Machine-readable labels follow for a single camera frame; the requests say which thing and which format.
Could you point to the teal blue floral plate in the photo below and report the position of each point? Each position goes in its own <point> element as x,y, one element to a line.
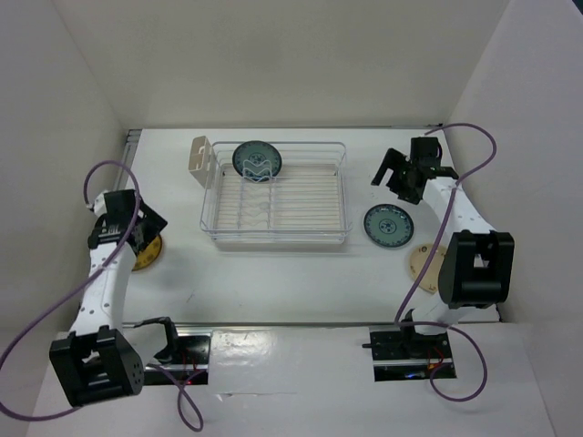
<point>257,161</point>
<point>388,226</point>

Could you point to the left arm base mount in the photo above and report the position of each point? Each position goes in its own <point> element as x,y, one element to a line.
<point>175,355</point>

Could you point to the beige cutlery holder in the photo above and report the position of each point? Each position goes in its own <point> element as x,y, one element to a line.
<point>202,161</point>

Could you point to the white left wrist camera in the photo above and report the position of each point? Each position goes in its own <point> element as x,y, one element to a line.
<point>98,206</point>

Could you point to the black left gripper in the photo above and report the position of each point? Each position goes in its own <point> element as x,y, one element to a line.
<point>152,222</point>

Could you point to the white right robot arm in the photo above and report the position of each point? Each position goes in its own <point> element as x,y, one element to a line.
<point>454,265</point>

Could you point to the yellow patterned plate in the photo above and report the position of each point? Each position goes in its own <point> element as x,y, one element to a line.
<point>149,255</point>

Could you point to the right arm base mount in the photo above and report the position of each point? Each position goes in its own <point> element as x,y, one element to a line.
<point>403,355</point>

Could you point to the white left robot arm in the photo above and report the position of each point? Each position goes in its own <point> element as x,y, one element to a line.
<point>99,360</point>

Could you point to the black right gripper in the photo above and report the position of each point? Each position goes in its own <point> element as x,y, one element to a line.
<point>396,161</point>

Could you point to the white wire dish rack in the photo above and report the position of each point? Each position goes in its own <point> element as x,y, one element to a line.
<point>292,152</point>

